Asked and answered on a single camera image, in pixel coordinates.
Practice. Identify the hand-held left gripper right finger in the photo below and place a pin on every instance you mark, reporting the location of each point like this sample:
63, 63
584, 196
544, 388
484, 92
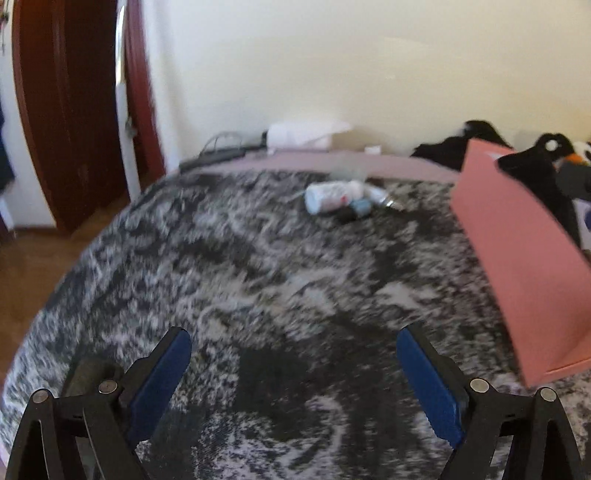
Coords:
427, 390

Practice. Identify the grey black patterned blanket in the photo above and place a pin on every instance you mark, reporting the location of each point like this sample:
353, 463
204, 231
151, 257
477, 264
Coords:
258, 286

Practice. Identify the black power strip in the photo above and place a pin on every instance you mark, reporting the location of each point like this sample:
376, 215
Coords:
210, 159

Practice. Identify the white tissue pack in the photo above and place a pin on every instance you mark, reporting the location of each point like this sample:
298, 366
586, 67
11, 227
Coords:
302, 134

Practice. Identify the white plastic bottle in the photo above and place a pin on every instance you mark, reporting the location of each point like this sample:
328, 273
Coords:
330, 197

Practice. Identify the dark wooden door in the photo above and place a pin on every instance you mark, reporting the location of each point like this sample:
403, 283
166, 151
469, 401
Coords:
69, 115

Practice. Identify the small silver tube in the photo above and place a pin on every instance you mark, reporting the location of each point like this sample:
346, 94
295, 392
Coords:
385, 197

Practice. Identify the small teal jar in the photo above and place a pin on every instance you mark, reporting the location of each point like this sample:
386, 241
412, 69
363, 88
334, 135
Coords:
360, 207

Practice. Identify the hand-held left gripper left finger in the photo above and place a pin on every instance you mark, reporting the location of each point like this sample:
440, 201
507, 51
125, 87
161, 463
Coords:
159, 385

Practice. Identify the penguin plush toy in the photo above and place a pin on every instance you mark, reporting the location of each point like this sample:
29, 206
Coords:
549, 173

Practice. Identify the pink box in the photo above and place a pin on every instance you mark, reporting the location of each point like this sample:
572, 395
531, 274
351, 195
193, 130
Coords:
517, 258

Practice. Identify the pink mattress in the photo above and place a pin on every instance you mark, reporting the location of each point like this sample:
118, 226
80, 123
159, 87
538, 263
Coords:
332, 164

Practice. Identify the black cloth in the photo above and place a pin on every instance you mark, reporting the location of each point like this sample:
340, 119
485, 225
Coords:
455, 145

